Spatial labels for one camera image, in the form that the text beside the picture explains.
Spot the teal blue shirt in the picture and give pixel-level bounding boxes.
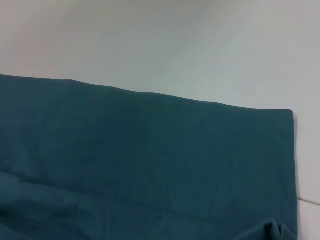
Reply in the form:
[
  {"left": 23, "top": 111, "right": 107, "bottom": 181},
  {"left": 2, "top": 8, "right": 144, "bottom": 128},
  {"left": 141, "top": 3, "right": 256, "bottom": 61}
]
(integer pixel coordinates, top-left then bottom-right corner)
[{"left": 0, "top": 73, "right": 299, "bottom": 240}]

